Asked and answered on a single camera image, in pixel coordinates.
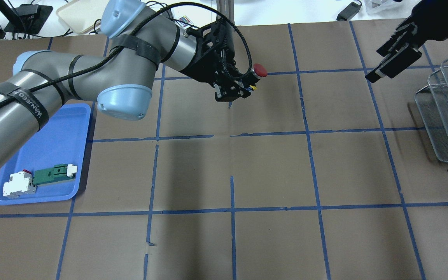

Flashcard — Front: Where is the red emergency stop button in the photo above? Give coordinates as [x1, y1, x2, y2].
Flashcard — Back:
[247, 63, 268, 87]

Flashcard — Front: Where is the clear plastic bag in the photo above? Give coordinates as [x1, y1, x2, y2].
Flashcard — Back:
[363, 0, 419, 16]

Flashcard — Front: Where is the black power adapter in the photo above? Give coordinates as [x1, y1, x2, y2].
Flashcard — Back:
[336, 0, 363, 21]

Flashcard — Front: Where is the blue plastic tray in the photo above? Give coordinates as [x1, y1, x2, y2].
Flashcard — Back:
[0, 103, 91, 205]

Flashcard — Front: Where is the green terminal block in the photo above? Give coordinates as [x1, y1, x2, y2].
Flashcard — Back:
[33, 164, 78, 186]

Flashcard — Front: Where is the white circuit breaker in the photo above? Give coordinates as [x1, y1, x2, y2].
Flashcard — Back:
[2, 170, 37, 199]

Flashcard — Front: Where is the aluminium frame post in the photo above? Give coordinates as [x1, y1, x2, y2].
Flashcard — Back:
[216, 0, 235, 24]

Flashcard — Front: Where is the black camera stand base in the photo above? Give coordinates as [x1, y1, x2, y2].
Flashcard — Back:
[1, 4, 54, 35]

